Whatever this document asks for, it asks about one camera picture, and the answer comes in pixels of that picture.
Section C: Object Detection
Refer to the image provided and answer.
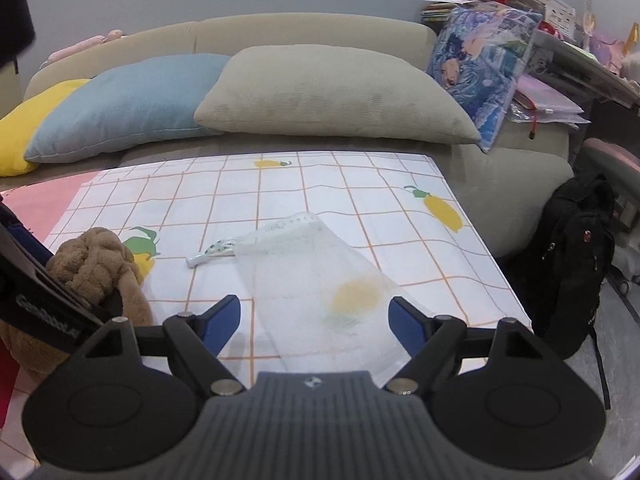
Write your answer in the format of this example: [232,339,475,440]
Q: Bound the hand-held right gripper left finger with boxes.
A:
[75,295,247,395]

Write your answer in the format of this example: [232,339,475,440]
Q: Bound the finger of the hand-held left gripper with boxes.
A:
[97,287,125,323]
[0,202,53,273]

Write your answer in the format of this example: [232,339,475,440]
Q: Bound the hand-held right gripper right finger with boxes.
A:
[386,296,566,395]

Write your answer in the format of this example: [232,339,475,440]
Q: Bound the brown plush toy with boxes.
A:
[0,227,156,376]

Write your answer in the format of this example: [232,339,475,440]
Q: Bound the white mesh bag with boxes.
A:
[232,212,416,388]

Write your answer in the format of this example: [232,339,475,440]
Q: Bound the white green small tool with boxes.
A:
[186,241,236,267]

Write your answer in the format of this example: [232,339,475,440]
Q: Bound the yellow pillow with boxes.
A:
[0,78,91,177]

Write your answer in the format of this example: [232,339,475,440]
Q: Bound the checked lemon print tablecloth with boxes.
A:
[0,150,533,461]

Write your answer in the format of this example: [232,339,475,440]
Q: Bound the beige sofa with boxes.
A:
[22,12,576,258]

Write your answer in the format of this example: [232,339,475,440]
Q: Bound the black backpack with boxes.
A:
[520,175,616,411]

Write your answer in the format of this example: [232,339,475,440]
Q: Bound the pink plush toy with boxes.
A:
[47,29,126,63]

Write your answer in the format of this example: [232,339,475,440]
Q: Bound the dark object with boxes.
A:
[0,0,36,68]

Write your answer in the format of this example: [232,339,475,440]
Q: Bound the beige pillow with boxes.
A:
[193,44,482,146]

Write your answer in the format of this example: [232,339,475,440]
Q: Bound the pink plastic folders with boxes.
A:
[510,75,593,131]

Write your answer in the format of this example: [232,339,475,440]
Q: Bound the blue printed pillow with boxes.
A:
[426,6,543,153]

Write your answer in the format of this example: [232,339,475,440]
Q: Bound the white desk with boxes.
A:
[515,30,640,111]

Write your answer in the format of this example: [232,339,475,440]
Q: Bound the stack of books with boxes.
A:
[420,0,481,23]

